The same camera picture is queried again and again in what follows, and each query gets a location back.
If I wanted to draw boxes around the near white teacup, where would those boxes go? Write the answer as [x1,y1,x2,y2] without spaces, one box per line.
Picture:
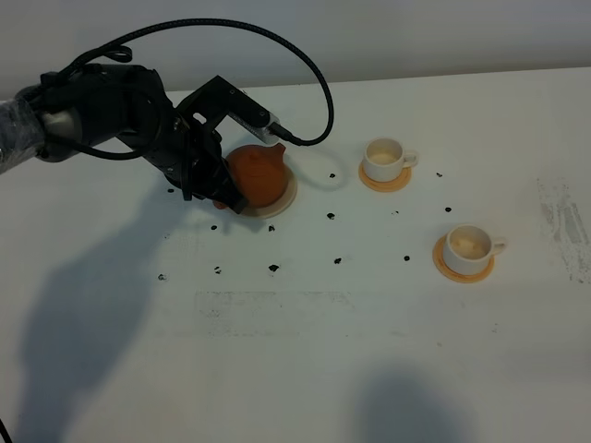
[443,224,508,275]

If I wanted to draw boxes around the near orange coaster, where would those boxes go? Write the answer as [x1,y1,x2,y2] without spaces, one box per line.
[432,236,495,284]

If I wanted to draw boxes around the beige teapot saucer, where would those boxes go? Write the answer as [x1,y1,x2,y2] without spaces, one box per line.
[241,166,297,220]

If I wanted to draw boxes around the far white teacup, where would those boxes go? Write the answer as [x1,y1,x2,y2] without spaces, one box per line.
[361,138,419,183]

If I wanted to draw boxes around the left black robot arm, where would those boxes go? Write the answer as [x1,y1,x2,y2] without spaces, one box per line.
[1,64,247,213]

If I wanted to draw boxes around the orange coaster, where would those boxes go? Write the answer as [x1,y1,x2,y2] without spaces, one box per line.
[358,163,413,193]
[432,236,495,284]

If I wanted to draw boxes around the far orange coaster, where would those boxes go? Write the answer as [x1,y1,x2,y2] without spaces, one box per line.
[358,163,413,193]

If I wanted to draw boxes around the brown clay teapot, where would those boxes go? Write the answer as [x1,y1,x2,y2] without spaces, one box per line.
[226,143,288,209]

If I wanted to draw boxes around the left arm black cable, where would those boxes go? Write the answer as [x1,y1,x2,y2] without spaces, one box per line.
[41,18,335,161]

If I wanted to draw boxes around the white teacup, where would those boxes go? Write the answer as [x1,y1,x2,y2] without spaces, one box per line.
[443,224,508,275]
[361,138,419,183]

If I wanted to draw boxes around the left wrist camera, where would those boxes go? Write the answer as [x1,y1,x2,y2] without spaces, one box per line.
[176,76,279,145]

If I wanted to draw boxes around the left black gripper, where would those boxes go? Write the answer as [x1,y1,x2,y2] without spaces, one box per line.
[147,117,248,214]

